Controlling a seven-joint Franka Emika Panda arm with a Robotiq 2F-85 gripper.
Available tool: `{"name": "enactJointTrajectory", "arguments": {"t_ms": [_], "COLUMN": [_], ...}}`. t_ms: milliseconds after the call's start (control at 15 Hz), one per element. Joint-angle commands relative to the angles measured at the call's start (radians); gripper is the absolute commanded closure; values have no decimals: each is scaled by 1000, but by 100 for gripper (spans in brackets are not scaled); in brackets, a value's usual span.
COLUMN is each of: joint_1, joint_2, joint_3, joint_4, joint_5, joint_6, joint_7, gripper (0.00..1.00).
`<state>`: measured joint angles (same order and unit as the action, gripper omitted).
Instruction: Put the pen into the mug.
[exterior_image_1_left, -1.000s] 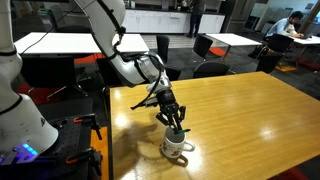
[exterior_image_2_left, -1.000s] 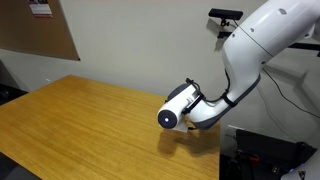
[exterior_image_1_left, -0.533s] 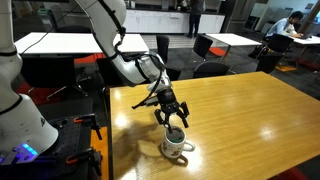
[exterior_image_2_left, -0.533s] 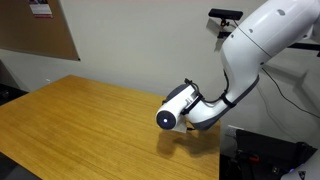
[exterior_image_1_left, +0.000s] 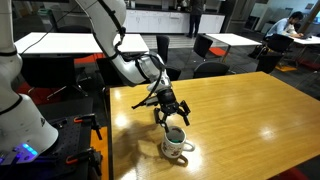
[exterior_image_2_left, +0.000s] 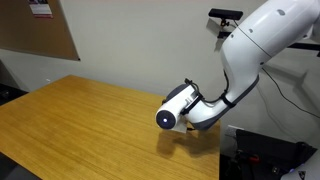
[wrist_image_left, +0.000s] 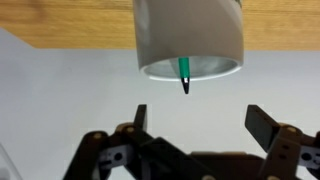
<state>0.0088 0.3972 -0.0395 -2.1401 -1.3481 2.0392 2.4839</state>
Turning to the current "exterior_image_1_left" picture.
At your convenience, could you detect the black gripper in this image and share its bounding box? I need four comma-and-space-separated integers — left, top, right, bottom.
153, 87, 192, 135

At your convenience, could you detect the green pen with black tip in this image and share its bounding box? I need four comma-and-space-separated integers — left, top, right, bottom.
168, 131, 184, 143

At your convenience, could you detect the white printed mug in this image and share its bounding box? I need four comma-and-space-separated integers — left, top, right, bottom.
160, 125, 196, 160

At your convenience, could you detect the white cabinet row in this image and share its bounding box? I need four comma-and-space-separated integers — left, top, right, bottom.
123, 8, 226, 35

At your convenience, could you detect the standing person in dark clothes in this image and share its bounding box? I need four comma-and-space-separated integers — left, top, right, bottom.
185, 0, 206, 39

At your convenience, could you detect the dark tall cabinet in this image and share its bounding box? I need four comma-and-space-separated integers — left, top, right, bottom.
221, 0, 258, 34

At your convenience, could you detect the large white table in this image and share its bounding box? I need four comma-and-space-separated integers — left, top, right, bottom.
13, 31, 150, 56

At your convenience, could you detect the white board panel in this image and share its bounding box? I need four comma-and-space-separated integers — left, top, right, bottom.
249, 2, 268, 18

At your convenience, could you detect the seated person in light shirt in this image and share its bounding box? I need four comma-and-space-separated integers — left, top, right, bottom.
264, 11, 306, 40

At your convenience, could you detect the green bin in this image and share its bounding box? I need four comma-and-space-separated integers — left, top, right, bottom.
36, 7, 55, 33

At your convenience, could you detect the wooden pillar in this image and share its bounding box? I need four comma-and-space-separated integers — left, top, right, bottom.
299, 0, 320, 35

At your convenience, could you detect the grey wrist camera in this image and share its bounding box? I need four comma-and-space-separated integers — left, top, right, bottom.
145, 95, 161, 107

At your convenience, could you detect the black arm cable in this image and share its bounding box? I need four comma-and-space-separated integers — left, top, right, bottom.
98, 0, 165, 110

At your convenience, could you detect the black clamp with orange handle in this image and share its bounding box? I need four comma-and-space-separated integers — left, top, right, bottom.
73, 113, 103, 141
65, 147, 104, 176

